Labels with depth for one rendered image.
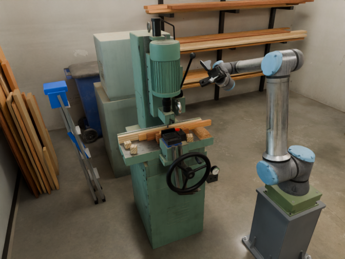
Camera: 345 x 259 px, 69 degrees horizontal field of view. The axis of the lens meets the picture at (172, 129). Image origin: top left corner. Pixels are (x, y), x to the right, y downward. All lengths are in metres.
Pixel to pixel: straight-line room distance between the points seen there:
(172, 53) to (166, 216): 1.15
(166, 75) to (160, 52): 0.13
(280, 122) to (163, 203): 0.95
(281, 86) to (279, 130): 0.24
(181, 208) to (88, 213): 0.96
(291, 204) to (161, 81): 1.05
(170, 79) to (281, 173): 0.82
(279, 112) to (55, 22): 2.95
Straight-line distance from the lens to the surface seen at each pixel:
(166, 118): 1.62
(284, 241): 1.91
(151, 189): 1.73
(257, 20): 4.80
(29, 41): 3.71
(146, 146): 1.61
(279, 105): 1.43
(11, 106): 2.47
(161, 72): 1.48
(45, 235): 2.51
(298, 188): 1.74
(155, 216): 1.91
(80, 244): 2.34
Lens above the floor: 1.77
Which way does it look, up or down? 29 degrees down
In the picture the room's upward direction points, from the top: 1 degrees counter-clockwise
